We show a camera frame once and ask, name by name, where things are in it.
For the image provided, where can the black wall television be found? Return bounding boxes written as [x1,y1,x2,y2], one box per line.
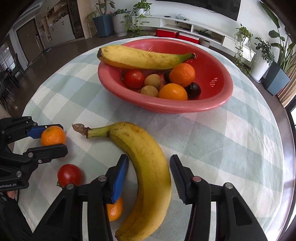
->
[165,0,241,21]

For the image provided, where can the dark purple plum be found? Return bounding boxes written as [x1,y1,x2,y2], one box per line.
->
[185,82,201,99]

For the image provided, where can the tree plant blue pot left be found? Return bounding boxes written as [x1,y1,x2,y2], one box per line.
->
[86,0,115,37]

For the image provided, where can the person's left hand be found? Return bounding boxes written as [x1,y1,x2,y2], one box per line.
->
[6,191,16,199]

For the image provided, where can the trailing vine plant left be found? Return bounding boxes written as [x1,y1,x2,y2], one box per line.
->
[125,0,152,37]

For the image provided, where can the red plastic colander bowl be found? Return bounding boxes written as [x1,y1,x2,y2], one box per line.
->
[97,38,233,113]

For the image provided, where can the large yellow banana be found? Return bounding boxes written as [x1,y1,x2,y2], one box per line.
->
[72,121,171,240]

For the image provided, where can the brown entrance door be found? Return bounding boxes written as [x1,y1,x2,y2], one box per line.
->
[16,19,44,63]

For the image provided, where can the red tomato in bowl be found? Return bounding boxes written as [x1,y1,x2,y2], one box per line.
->
[123,69,145,89]

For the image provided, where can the small grey round pot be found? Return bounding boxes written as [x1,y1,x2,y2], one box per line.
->
[199,39,211,48]

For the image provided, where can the central orange mandarin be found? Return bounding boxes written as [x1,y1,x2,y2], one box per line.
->
[40,126,66,146]

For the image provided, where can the trailing vine plant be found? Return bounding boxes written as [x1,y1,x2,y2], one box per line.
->
[125,0,152,37]
[233,24,255,76]

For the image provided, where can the left red storage box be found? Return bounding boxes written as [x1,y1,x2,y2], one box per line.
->
[155,29,179,38]

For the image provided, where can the tall plant blue pot right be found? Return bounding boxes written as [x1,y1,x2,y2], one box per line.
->
[259,1,296,96]

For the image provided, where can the red tomato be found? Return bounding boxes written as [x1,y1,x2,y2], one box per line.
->
[123,69,145,89]
[57,164,82,188]

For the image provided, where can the plant in white ribbed pot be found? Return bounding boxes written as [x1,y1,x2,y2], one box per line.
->
[112,9,130,37]

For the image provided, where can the smaller yellow banana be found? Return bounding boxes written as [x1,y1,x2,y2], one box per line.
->
[97,45,196,70]

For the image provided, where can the small brown longan fruit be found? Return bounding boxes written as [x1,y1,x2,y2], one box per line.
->
[139,85,159,97]

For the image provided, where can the wooden cabinet shelf unit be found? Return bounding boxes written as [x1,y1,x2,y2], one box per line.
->
[35,0,91,48]

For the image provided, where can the trailing vine plant right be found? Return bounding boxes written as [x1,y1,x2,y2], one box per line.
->
[233,24,255,76]

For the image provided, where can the checked green white tablecloth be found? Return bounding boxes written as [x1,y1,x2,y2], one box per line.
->
[19,47,284,240]

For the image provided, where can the plant in white tall pot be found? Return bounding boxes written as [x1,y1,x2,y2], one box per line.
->
[250,37,274,83]

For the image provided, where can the red storage box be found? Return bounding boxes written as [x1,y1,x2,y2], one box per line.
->
[155,29,179,38]
[177,33,200,44]

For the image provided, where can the right red storage box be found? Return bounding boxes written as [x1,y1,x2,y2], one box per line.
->
[177,33,200,44]

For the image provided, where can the white tv console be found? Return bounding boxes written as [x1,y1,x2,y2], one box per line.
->
[131,14,257,62]

